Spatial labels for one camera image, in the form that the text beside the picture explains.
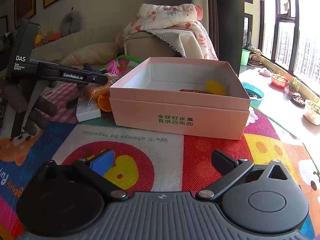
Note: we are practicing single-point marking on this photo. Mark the grey neck pillow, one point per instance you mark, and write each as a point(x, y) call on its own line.
point(71, 23)

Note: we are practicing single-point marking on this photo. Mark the green cup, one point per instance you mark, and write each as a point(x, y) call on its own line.
point(244, 57)

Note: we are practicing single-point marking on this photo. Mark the red snack packet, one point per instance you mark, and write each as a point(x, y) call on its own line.
point(194, 91)

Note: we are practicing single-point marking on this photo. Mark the orange toy piece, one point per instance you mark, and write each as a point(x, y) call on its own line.
point(104, 103)

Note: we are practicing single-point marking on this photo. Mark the colourful play mat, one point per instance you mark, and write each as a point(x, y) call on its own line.
point(146, 160)

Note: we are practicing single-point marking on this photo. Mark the framed wall picture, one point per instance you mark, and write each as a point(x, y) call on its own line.
point(23, 9)

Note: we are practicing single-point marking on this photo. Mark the red plant pot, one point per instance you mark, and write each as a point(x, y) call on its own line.
point(279, 81)

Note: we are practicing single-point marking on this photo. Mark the floral quilt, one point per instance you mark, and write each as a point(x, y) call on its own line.
point(155, 17)

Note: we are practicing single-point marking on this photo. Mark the pink cardboard box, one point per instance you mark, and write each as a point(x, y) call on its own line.
point(148, 98)

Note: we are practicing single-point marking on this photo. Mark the yellow toy corn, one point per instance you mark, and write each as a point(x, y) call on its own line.
point(213, 87)

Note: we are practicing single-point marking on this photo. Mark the pink plastic basket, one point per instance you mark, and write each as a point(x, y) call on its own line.
point(112, 67)

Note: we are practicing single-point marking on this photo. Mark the white power adapter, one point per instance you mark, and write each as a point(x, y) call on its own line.
point(87, 109)

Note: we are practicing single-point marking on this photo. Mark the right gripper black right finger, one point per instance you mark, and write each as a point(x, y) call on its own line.
point(232, 171)

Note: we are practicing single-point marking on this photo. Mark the packaged bread loaf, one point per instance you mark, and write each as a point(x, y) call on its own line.
point(93, 91)

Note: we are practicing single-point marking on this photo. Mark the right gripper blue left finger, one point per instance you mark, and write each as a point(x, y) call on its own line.
point(91, 172)

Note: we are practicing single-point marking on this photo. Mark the grey towel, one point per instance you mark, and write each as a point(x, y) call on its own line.
point(182, 41)

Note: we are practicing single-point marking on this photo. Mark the white flower pot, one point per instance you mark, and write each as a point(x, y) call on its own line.
point(312, 112)

